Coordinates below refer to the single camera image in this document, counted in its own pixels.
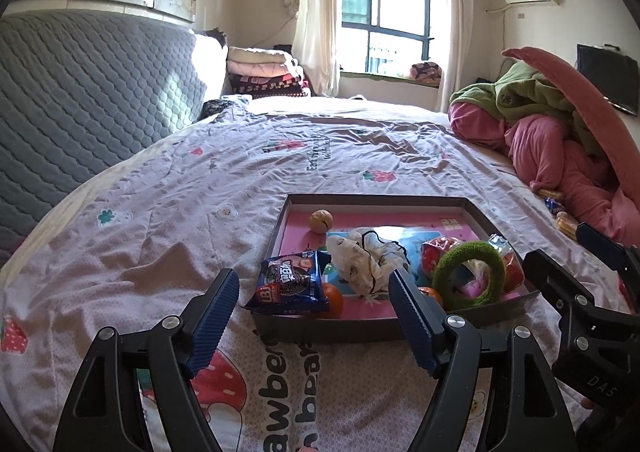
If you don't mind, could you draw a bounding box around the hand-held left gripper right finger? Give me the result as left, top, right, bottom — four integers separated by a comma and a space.
388, 268, 576, 452

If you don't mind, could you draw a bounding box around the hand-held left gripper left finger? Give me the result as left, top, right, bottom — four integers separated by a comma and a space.
52, 268, 241, 452

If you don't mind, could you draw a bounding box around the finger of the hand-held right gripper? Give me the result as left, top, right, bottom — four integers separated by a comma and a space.
575, 223, 640, 283
522, 249, 640, 358

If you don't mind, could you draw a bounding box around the orange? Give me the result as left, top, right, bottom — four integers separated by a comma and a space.
320, 283, 345, 319
417, 286, 445, 310

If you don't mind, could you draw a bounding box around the red apple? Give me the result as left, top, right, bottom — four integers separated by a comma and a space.
487, 233, 524, 294

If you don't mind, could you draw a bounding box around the grey cardboard box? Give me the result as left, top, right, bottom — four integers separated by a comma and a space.
250, 193, 541, 344

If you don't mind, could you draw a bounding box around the red white snack packet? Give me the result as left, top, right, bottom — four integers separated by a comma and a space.
419, 238, 463, 280

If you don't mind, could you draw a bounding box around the green fuzzy scrunchie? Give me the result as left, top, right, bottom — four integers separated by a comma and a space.
431, 241, 507, 311

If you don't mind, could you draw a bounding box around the blue cookie packet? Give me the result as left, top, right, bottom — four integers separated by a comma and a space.
243, 249, 333, 317

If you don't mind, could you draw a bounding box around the walnut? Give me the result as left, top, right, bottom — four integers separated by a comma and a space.
309, 209, 334, 234

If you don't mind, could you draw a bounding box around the long yellow snack packet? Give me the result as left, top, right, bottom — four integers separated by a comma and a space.
556, 211, 582, 236

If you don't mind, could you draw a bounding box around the pink and blue book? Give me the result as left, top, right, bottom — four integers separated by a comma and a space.
277, 209, 523, 320

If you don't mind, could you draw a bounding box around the pink quilt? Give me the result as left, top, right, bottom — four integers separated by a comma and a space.
447, 102, 640, 245

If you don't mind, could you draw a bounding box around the pink green blanket pile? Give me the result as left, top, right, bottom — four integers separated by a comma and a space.
501, 46, 640, 213

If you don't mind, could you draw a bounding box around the black television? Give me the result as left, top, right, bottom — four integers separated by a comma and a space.
576, 43, 640, 115

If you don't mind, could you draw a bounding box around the dark patterned cloth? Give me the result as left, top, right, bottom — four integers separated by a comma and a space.
201, 97, 251, 122

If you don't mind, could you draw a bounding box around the small pink patterned blanket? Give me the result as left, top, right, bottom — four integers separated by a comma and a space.
410, 61, 443, 82

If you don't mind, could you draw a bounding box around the dark patterned folded blanket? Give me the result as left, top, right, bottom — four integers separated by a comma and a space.
227, 75, 312, 98

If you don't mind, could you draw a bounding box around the white pillow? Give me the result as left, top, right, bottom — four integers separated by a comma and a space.
192, 30, 231, 125

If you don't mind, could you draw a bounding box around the cream curtain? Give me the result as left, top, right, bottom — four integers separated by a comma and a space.
291, 0, 343, 98
437, 0, 476, 113

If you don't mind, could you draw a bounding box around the grey quilted headboard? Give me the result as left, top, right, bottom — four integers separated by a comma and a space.
0, 10, 211, 253

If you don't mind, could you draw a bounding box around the pink folded blanket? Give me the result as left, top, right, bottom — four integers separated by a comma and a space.
227, 61, 303, 80

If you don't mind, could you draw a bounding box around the cream folded blanket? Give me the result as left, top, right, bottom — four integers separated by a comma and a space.
227, 46, 296, 66

